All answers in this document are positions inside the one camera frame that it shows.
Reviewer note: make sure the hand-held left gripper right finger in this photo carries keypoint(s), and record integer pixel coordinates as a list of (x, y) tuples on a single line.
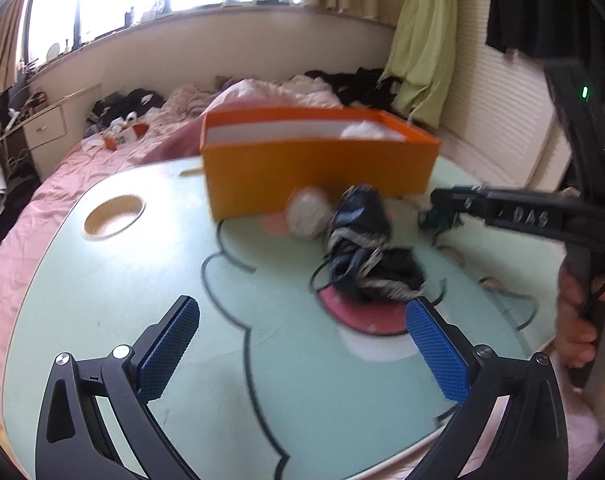
[(437, 355)]

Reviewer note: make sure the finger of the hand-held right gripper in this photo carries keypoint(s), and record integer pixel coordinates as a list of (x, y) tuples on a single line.
[(465, 201)]

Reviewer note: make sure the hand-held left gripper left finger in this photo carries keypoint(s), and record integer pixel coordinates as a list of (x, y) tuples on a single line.
[(167, 350)]

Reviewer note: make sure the orange cardboard box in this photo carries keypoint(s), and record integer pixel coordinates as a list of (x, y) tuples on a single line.
[(307, 165)]

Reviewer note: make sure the green cartoon printed desktop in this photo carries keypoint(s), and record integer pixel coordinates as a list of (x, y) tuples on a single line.
[(157, 260)]

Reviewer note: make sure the person's right hand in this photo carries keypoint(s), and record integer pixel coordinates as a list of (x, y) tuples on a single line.
[(572, 310)]

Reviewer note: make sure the black lace-trimmed cloth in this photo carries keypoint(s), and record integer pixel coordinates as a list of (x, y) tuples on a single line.
[(362, 220)]

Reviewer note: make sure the tan fluffy pompom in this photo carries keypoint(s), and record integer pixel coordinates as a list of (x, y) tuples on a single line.
[(307, 212)]

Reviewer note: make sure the light green curtain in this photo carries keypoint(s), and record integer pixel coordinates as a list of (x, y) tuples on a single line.
[(422, 35)]

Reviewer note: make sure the white garment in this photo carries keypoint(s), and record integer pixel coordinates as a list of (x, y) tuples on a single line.
[(310, 82)]

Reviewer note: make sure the orange tissue box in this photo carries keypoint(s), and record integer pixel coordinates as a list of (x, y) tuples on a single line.
[(127, 135)]

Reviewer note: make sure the pink printed quilt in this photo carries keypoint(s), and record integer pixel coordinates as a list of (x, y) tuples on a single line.
[(252, 90)]

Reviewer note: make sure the black and white clothes pile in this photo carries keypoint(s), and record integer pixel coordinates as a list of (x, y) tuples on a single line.
[(132, 100)]

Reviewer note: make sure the white drawer cabinet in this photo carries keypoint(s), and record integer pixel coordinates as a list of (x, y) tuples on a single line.
[(45, 125)]

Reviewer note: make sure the round white mirror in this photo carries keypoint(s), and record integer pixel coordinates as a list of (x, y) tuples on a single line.
[(53, 50)]

